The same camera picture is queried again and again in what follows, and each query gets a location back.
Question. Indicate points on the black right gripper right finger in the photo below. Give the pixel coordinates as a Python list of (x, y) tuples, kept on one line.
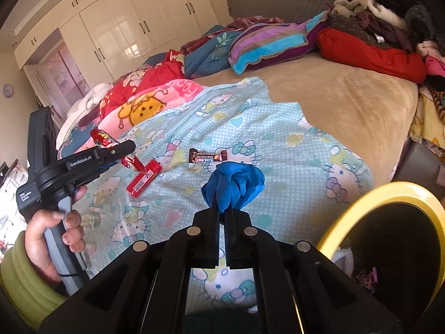
[(248, 246)]

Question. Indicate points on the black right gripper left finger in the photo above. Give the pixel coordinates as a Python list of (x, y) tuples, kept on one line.
[(193, 247)]

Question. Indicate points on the blue glove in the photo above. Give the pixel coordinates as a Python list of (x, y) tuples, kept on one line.
[(233, 186)]

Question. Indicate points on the red candy wrapper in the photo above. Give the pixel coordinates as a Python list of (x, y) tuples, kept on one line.
[(124, 151)]

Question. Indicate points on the brown energy bar wrapper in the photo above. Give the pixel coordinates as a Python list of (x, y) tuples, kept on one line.
[(196, 156)]

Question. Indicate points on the red cylindrical tube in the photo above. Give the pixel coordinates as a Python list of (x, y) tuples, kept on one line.
[(138, 185)]

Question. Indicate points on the green sleeve forearm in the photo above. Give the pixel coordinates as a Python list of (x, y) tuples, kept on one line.
[(30, 296)]

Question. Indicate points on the yellow rimmed trash bin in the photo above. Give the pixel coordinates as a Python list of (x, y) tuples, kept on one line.
[(398, 229)]

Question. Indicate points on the person's left hand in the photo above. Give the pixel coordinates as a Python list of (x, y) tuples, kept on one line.
[(35, 244)]

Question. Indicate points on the light blue Hello Kitty sheet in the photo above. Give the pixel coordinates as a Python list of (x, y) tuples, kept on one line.
[(210, 148)]

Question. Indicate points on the pink cartoon blanket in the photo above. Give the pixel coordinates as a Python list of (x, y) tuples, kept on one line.
[(119, 117)]

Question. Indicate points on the red floral blanket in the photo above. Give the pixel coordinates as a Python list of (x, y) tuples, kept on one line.
[(139, 83)]

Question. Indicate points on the white wardrobe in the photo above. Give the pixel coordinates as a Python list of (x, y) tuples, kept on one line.
[(66, 46)]

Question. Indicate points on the beige bed cover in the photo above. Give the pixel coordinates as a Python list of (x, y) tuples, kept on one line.
[(369, 112)]

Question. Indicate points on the dark blue leaf blanket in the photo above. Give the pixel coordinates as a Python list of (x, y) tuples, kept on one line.
[(205, 56)]

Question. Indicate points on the striped purple blue pillow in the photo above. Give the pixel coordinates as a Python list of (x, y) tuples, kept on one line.
[(266, 44)]

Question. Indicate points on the yellow cartoon blanket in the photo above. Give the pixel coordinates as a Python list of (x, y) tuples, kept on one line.
[(427, 123)]

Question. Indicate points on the red pillow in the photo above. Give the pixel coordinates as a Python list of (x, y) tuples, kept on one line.
[(349, 50)]

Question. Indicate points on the pile of dark clothes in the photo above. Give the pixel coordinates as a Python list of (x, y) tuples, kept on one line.
[(401, 24)]

